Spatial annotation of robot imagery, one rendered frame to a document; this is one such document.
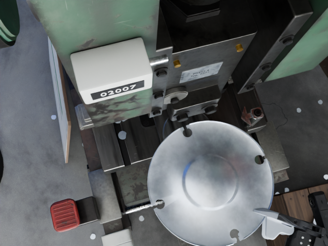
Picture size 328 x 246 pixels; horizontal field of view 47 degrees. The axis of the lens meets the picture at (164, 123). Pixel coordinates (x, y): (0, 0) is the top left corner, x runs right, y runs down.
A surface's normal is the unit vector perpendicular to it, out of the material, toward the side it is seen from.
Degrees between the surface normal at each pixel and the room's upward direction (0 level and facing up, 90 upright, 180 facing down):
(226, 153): 4
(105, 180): 0
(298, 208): 0
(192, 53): 90
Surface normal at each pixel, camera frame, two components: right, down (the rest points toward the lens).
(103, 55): 0.05, -0.25
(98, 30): 0.29, 0.93
